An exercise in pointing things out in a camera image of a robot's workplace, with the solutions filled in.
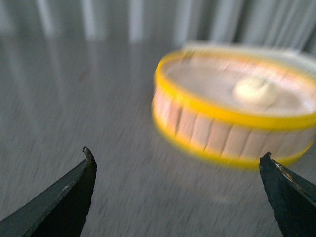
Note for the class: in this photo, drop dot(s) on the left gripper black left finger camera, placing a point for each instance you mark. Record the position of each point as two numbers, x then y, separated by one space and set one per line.
60 210

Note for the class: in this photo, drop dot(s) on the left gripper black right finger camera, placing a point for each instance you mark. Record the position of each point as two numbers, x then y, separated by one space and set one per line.
292 198

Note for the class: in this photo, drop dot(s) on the white steamed bun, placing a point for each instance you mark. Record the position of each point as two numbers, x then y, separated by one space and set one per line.
256 91

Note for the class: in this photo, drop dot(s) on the white bear-print tray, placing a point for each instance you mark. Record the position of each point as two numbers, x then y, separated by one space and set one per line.
302 60

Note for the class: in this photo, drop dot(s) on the yellow-rimmed wooden steamer basket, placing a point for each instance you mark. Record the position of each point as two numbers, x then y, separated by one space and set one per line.
194 107

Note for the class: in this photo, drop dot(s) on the grey-white curtain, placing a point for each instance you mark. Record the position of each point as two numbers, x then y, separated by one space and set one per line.
276 23

